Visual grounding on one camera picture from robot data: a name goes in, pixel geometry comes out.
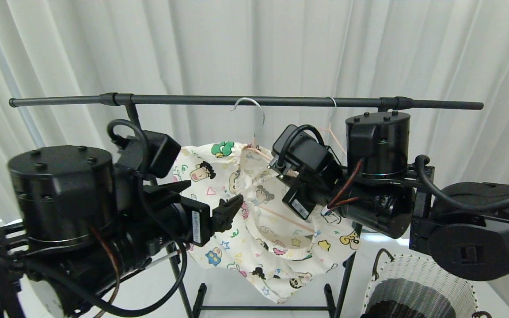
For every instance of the black clothes rack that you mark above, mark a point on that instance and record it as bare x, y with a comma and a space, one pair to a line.
303, 101

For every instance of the white laundry basket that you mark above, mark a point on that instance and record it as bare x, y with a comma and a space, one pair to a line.
418, 269

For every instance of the pink clothes hanger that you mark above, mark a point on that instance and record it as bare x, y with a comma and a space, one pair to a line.
261, 110
334, 106

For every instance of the white curtain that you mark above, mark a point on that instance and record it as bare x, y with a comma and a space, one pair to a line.
237, 44

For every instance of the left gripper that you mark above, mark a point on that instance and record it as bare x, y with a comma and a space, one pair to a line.
170, 221

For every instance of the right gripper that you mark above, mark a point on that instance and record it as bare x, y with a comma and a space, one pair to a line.
316, 194

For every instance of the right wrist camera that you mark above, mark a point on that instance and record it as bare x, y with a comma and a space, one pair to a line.
307, 154

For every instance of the cream printed garment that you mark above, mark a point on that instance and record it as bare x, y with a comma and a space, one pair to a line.
219, 176

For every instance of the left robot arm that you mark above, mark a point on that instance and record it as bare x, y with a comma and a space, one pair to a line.
60, 194

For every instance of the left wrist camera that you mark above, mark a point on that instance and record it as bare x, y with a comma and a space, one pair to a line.
157, 152

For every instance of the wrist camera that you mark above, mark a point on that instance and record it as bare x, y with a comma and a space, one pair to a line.
307, 154
157, 152

